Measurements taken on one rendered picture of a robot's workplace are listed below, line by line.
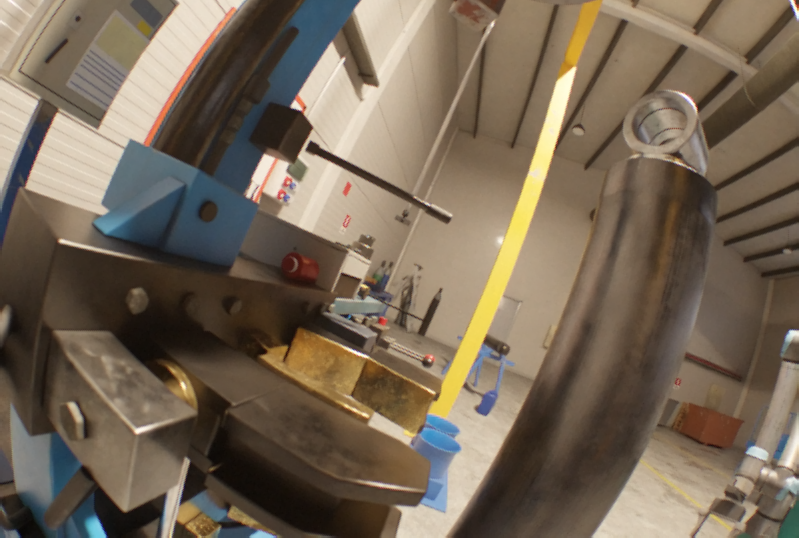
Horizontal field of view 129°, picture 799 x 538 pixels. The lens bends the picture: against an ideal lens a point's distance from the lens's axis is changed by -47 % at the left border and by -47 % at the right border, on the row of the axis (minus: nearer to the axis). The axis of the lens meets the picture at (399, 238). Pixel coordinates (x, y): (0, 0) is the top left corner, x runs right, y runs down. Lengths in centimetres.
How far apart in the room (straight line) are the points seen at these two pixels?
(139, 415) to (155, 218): 23
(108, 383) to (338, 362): 52
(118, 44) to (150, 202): 64
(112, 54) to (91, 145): 138
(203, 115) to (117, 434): 43
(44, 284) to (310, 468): 26
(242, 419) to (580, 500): 41
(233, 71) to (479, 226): 1117
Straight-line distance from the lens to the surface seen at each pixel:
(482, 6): 97
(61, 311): 34
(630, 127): 68
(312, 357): 73
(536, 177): 333
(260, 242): 96
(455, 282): 1125
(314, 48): 86
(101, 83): 99
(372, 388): 73
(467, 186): 1191
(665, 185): 55
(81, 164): 233
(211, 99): 56
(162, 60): 248
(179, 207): 43
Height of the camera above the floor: 116
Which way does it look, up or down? 7 degrees up
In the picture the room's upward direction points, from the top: 24 degrees clockwise
